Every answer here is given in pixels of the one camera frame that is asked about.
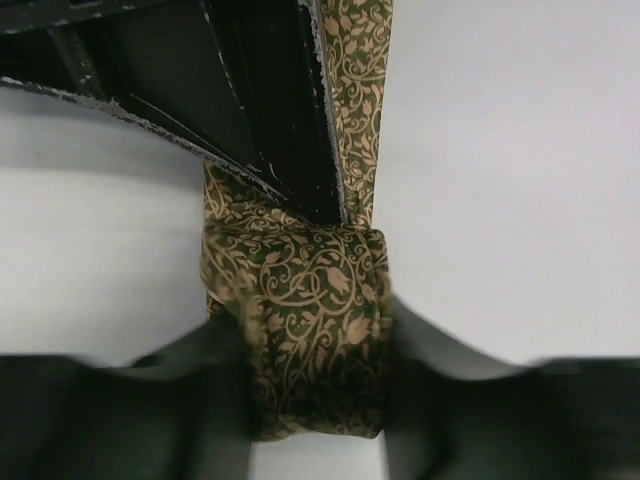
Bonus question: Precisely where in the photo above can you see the olive gold patterned tie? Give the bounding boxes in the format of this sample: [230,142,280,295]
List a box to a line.
[200,1,393,441]

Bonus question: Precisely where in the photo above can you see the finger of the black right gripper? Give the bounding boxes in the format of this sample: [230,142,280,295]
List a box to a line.
[1,0,347,224]

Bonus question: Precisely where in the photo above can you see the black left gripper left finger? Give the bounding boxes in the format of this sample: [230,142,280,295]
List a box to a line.
[1,314,252,480]

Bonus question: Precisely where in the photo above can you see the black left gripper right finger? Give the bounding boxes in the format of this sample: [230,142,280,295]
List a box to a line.
[384,300,639,480]

